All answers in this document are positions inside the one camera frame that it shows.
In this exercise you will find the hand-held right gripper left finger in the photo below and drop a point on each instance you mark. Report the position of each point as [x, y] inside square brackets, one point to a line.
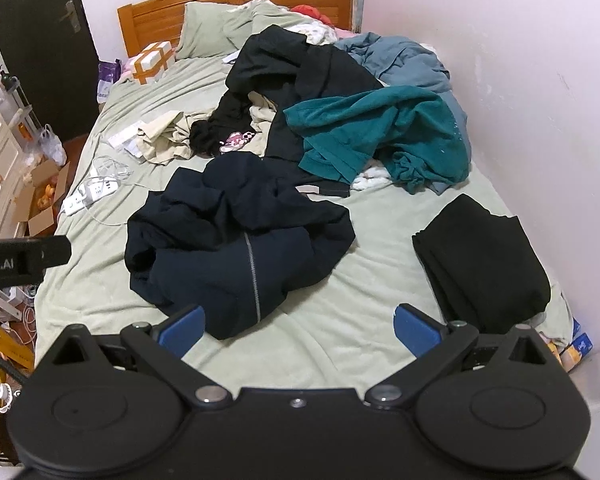
[185, 330]

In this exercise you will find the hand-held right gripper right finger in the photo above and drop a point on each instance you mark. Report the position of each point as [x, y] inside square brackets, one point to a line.
[415, 330]

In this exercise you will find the navy zip jacket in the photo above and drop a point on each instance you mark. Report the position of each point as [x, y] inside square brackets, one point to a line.
[205, 260]

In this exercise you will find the cardboard box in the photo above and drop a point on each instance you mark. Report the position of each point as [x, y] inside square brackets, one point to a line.
[40, 220]

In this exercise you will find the white power strip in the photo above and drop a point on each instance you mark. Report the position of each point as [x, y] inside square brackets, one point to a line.
[100, 189]
[80, 205]

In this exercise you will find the bed with green sheet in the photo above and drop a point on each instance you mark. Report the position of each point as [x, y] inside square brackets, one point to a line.
[330, 340]

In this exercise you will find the yellow paper bag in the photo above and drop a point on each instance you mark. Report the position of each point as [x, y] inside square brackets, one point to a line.
[5, 345]

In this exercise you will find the folded black garment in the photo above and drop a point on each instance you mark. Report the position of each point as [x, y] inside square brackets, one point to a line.
[480, 265]

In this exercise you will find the white plastic bag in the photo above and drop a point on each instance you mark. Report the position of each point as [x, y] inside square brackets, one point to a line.
[52, 147]

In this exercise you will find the white fuzzy cloth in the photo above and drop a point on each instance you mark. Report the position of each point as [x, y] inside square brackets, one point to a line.
[375, 176]

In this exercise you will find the white paper packet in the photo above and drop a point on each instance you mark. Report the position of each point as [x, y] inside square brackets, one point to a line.
[125, 137]

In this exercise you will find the blue and yellow carton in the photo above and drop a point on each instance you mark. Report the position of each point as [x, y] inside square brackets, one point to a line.
[582, 345]

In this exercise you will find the beige garment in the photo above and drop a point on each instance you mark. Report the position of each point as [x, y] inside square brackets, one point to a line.
[165, 140]

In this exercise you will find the dark door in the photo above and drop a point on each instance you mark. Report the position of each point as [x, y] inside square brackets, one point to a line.
[30, 60]

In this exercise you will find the black garment with pink print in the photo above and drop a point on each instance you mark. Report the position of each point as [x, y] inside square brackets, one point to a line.
[215, 130]

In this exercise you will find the purple and white bag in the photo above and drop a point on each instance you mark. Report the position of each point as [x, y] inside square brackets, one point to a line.
[107, 75]

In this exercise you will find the teal garment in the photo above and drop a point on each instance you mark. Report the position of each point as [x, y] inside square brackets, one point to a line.
[380, 125]

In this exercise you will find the white box with orange tape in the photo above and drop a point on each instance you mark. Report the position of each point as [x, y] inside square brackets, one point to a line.
[152, 57]

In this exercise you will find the grey-blue garment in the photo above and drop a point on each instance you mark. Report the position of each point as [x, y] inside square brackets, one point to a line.
[405, 60]

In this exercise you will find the large black garment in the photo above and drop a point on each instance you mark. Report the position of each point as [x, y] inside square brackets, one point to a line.
[280, 60]

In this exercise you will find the green pillow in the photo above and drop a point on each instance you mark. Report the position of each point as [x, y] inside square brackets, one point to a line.
[200, 30]

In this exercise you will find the white patterned cloth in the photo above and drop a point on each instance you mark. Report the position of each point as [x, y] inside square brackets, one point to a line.
[317, 32]

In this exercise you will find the wooden headboard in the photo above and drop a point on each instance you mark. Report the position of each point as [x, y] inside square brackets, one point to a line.
[205, 0]

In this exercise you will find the red cloth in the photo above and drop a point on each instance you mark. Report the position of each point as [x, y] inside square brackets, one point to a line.
[307, 11]

